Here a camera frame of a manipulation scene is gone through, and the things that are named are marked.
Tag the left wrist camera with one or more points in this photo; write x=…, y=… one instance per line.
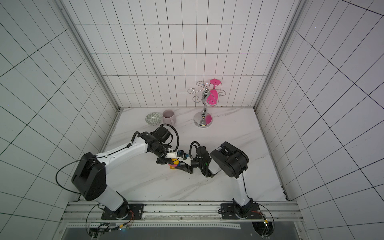
x=179, y=154

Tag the pale pink ribbed mug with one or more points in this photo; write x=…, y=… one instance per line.
x=169, y=117

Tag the green patterned small bowl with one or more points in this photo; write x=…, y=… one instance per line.
x=153, y=119

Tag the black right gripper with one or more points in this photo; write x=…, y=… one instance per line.
x=195, y=164

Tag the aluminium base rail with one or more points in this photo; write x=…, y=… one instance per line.
x=178, y=214

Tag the chrome cup holder stand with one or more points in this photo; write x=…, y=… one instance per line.
x=203, y=119

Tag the pink plastic goblet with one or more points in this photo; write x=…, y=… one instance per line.
x=212, y=99

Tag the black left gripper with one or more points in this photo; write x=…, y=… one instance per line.
x=164, y=161

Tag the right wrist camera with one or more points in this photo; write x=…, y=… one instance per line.
x=186, y=159

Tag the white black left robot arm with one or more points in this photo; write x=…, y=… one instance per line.
x=90, y=177

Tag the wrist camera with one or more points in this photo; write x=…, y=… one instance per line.
x=179, y=154
x=186, y=159

